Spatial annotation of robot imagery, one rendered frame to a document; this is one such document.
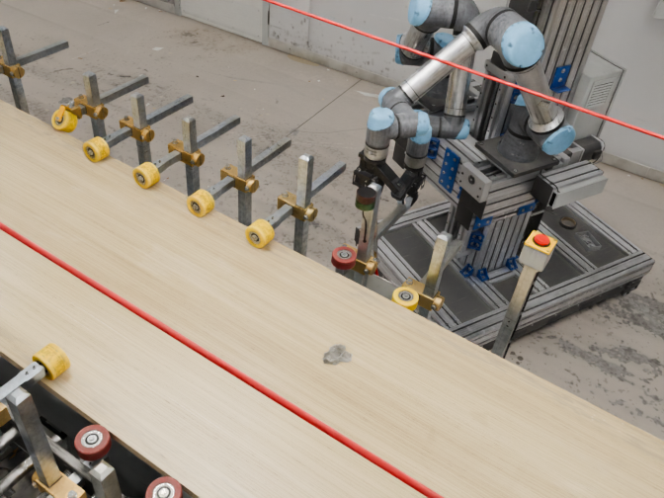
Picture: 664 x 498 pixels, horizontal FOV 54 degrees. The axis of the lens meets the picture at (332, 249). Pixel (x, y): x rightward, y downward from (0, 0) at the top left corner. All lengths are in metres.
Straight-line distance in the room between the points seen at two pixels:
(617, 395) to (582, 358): 0.23
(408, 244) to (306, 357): 1.56
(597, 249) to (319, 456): 2.30
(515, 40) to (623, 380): 1.84
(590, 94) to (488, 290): 0.97
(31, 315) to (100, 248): 0.31
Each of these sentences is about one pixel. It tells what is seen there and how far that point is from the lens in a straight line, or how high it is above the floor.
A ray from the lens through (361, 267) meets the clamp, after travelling 2.14.
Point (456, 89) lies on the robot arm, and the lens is 2.35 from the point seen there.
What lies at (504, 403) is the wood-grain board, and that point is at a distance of 1.82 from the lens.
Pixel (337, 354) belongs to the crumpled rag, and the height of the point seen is 0.91.
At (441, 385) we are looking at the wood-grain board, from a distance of 1.81.
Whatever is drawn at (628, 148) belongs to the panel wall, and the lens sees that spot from 4.69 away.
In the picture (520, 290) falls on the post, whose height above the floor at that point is 1.05.
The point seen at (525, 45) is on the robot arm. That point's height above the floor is 1.56.
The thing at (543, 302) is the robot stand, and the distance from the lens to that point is 3.15.
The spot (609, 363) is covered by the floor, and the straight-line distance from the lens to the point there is 3.35.
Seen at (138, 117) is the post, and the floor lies 1.02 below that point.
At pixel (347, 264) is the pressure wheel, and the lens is 2.08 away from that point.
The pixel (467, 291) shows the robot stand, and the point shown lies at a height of 0.21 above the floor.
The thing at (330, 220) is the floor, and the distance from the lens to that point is 3.67.
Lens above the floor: 2.30
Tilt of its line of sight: 41 degrees down
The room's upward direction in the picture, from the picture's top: 6 degrees clockwise
